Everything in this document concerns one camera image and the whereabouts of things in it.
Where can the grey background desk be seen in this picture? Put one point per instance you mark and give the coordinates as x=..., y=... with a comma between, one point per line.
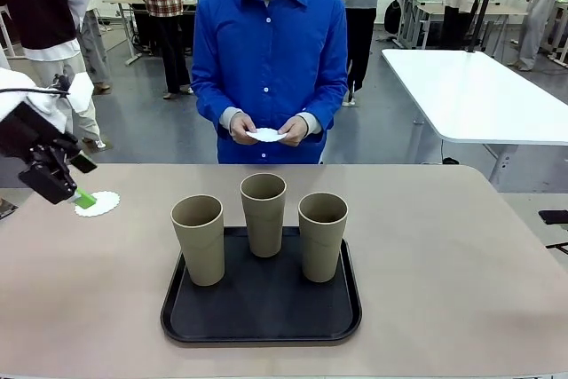
x=122, y=2

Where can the person's left hand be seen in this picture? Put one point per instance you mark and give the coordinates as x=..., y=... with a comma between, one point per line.
x=297, y=130

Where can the background desk with white legs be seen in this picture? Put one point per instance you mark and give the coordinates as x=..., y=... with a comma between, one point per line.
x=421, y=10

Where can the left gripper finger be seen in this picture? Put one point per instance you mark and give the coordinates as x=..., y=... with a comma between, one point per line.
x=49, y=179
x=84, y=163

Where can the tall tan paper cup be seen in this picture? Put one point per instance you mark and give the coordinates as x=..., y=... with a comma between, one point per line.
x=321, y=246
x=202, y=246
x=264, y=219

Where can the person's right hand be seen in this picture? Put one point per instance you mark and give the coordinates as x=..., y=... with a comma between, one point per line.
x=242, y=128

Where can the person's right forearm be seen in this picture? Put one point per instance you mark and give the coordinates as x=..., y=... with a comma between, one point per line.
x=213, y=104

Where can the white folding table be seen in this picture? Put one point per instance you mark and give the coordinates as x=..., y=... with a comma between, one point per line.
x=479, y=95

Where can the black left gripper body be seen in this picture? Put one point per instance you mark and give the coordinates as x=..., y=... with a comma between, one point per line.
x=22, y=130

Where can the person's left forearm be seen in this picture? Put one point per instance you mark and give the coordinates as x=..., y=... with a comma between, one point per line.
x=324, y=108

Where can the black tripod pole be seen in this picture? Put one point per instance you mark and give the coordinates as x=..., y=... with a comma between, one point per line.
x=481, y=6

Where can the dark brown flat object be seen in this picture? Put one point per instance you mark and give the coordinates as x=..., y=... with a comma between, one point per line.
x=6, y=209

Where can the person in yellow top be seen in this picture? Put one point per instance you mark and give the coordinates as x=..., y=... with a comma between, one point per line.
x=539, y=10

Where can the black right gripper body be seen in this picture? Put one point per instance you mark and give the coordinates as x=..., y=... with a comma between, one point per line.
x=554, y=217

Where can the black plastic serving tray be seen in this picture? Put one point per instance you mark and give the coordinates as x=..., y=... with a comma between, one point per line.
x=266, y=308

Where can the black backpack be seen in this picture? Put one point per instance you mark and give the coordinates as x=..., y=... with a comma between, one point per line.
x=392, y=17

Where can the white scalloped paper coaster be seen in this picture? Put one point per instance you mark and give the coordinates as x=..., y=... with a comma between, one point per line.
x=266, y=135
x=106, y=203

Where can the person in blue shirt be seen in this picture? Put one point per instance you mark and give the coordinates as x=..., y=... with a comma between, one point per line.
x=266, y=41

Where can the person in black shirt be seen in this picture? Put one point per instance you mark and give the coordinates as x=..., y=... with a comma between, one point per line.
x=40, y=6

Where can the person in grey trousers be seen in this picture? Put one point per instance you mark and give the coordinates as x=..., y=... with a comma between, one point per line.
x=95, y=41

